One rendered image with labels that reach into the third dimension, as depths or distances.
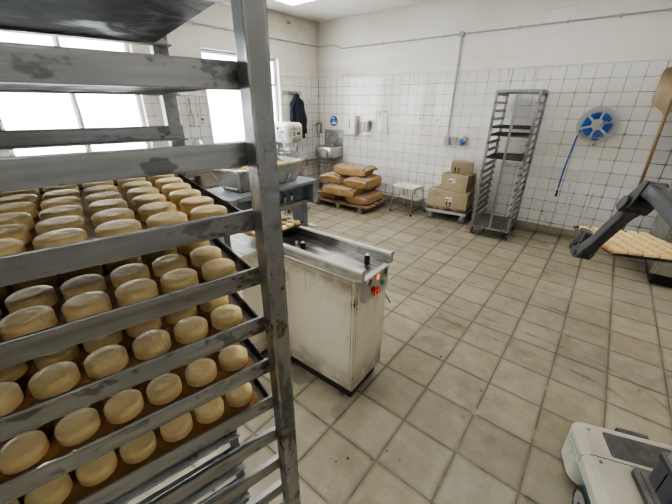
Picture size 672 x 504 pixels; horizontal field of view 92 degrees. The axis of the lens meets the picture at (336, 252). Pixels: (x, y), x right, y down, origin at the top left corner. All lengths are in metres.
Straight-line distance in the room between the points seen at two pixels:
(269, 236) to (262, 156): 0.11
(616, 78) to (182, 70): 5.06
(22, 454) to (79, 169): 0.38
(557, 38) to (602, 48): 0.49
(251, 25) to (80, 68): 0.17
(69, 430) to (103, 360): 0.11
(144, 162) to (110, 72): 0.09
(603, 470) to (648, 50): 4.35
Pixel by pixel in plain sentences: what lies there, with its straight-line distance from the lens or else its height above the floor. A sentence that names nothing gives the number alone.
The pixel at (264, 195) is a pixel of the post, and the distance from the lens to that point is 0.44.
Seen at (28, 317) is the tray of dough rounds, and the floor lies 1.42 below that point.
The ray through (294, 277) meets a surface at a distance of 1.92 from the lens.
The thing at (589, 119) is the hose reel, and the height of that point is 1.51.
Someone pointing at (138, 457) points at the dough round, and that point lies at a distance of 0.68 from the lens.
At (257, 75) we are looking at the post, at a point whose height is 1.68.
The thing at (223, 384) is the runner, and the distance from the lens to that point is 0.59.
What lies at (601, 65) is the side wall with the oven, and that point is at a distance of 5.28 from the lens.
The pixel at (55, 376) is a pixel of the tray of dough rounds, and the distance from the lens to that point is 0.57.
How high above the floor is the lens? 1.65
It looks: 25 degrees down
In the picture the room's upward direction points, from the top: straight up
